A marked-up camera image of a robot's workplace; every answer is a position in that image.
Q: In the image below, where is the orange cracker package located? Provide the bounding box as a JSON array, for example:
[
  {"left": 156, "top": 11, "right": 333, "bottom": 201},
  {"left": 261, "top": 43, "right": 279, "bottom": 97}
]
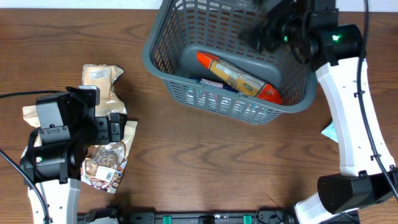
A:
[{"left": 197, "top": 52, "right": 282, "bottom": 105}]

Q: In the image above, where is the grey plastic basket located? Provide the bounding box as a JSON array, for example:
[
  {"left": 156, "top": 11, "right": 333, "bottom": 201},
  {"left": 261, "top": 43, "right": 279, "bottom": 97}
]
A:
[{"left": 142, "top": 0, "right": 317, "bottom": 124}]

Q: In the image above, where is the multicolour tissue pack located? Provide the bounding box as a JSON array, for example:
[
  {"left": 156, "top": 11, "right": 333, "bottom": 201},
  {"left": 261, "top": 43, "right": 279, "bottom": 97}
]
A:
[{"left": 182, "top": 78, "right": 274, "bottom": 124}]

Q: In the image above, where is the light blue wipes packet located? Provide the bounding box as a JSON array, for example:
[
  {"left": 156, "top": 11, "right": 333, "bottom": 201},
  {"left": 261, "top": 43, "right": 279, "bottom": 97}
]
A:
[{"left": 321, "top": 121, "right": 338, "bottom": 143}]

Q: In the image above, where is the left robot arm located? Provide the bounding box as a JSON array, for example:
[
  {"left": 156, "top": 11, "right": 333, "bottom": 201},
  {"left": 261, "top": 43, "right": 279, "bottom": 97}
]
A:
[{"left": 20, "top": 88, "right": 127, "bottom": 223}]

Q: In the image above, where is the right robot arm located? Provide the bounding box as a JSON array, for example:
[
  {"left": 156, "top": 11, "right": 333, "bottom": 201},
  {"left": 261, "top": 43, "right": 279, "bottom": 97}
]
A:
[{"left": 239, "top": 0, "right": 397, "bottom": 223}]

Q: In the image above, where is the brown snack pouch with window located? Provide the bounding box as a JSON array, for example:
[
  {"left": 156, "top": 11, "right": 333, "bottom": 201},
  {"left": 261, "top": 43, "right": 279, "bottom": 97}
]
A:
[{"left": 81, "top": 121, "right": 138, "bottom": 194}]

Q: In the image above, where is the beige pouch upper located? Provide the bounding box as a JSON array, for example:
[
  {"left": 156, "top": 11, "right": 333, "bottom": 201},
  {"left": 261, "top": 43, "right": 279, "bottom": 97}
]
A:
[{"left": 82, "top": 64, "right": 127, "bottom": 117}]

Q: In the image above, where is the beige pouch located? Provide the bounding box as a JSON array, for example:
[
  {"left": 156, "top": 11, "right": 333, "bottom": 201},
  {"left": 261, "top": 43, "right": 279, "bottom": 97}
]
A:
[
  {"left": 21, "top": 105, "right": 42, "bottom": 158},
  {"left": 82, "top": 64, "right": 127, "bottom": 117}
]

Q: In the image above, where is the beige pouch far left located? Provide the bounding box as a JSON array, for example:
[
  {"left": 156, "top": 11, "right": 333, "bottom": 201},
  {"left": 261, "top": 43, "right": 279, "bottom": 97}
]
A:
[{"left": 21, "top": 105, "right": 42, "bottom": 158}]

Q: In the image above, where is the left black cable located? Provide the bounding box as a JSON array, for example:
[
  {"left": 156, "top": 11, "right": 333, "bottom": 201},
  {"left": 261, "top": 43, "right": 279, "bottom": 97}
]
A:
[{"left": 0, "top": 90, "right": 63, "bottom": 224}]

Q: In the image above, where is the black cable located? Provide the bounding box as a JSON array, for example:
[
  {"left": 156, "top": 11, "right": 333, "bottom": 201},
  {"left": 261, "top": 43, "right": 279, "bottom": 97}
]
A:
[
  {"left": 356, "top": 0, "right": 398, "bottom": 203},
  {"left": 0, "top": 90, "right": 63, "bottom": 224}
]

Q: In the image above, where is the right black cable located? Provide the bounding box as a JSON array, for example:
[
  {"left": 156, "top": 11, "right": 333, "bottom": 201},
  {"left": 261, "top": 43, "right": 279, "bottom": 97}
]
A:
[{"left": 356, "top": 0, "right": 398, "bottom": 203}]

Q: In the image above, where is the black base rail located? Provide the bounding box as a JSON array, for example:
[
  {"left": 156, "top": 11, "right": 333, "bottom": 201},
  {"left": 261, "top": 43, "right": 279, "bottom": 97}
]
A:
[{"left": 77, "top": 207, "right": 299, "bottom": 224}]

